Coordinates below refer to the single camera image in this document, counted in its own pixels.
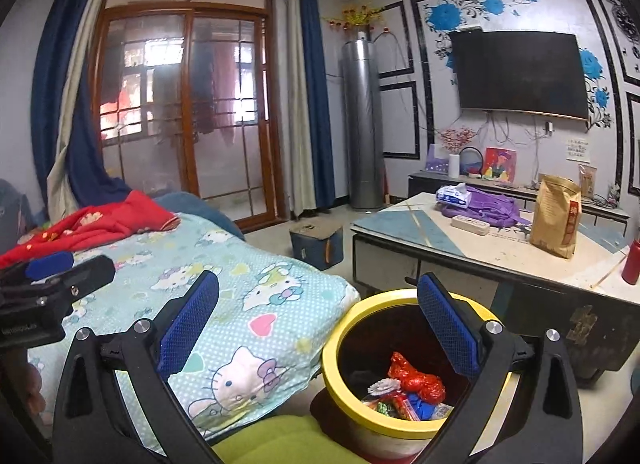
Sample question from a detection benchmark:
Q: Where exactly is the cartoon cat printed blanket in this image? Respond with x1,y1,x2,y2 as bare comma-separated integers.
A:
0,211,362,455

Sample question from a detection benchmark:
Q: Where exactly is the blue plastic wrapper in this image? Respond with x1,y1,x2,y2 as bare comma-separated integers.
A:
407,391,436,420

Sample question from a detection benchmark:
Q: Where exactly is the white paper wall note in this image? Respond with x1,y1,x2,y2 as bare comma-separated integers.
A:
565,138,592,164

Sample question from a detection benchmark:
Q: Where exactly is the long red snack packet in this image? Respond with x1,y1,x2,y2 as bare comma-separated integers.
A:
390,394,416,420

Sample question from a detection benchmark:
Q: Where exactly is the red plastic wrapper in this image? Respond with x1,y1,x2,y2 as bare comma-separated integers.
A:
387,351,447,402

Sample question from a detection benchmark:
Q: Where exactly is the purple cloth bag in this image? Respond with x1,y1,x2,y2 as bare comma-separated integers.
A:
440,191,531,230

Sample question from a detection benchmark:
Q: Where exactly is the clear snack bag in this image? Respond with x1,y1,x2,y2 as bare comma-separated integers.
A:
577,164,598,197

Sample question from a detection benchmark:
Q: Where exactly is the wooden framed glass door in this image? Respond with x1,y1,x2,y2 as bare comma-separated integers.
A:
90,0,278,227

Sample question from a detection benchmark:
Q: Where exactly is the pale purple foam net sleeve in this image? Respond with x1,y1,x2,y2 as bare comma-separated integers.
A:
367,378,403,397

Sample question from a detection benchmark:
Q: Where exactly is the person's green fleece clothing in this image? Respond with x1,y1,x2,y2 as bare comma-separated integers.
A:
210,414,373,464

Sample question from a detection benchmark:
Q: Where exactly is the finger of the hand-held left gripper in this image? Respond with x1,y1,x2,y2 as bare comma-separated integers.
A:
0,255,117,306
0,250,76,286

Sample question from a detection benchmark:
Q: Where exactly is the purple card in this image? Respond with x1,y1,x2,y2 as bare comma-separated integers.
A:
425,143,448,174

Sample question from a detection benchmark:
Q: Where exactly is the dark grey bag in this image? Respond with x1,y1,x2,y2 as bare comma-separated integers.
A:
0,179,36,245

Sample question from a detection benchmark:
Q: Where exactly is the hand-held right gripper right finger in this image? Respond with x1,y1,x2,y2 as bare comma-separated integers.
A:
416,272,585,464

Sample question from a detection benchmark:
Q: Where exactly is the wide beige curtain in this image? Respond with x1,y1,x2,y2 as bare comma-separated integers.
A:
47,0,113,210

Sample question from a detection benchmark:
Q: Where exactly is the yellow rimmed trash bin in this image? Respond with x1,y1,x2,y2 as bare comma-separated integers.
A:
310,288,513,462

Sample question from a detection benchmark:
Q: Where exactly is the marble top coffee table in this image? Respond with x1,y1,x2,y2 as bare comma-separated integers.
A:
350,191,640,385

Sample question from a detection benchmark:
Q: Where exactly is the wide dark blue curtain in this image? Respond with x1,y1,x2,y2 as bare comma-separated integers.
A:
32,0,133,205

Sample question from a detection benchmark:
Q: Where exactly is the red floral cloth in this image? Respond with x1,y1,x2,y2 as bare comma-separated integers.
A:
0,190,181,270

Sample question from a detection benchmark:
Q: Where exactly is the person's left hand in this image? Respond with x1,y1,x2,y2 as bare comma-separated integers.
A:
22,364,48,412

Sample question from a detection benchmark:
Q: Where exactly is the narrow blue curtain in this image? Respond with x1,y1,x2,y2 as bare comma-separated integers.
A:
299,0,337,210

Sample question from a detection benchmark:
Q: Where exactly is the wall-mounted television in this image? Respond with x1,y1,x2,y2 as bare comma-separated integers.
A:
450,29,591,121

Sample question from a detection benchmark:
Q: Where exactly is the gold red flower decoration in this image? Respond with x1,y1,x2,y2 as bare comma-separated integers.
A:
322,4,388,30

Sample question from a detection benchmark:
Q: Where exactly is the narrow beige curtain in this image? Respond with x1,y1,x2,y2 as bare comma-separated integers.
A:
275,0,313,217

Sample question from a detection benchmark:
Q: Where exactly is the colourful picture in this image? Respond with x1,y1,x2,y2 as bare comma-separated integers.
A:
481,147,518,184

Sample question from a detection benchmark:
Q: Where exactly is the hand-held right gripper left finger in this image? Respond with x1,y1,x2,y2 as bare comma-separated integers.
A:
52,269,222,464

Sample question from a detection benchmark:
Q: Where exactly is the blue storage stool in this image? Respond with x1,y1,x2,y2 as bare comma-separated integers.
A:
289,224,345,270

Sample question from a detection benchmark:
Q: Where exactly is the red bottle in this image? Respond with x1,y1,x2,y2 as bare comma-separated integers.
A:
620,238,640,285

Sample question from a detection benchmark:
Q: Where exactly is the brown paper bag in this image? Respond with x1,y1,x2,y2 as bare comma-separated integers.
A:
529,174,583,260

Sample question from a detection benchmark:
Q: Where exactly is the blue flower wall decal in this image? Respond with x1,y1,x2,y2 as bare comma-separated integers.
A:
424,0,615,132

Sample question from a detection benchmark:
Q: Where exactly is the silver standing air conditioner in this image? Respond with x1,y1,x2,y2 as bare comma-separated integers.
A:
341,30,383,209

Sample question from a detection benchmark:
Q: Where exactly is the dark television cabinet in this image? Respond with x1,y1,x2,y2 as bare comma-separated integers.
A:
407,171,632,237

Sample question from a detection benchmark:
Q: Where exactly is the round black ring ornament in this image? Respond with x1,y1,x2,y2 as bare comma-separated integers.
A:
460,145,486,177

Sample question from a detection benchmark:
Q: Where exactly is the white blue tissue pack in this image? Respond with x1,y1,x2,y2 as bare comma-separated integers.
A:
435,183,473,210

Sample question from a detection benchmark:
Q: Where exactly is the white power strip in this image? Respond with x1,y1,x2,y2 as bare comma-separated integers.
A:
451,214,491,235

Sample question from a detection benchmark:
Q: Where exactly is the white vase with red flowers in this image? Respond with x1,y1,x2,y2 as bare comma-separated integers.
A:
440,127,476,179

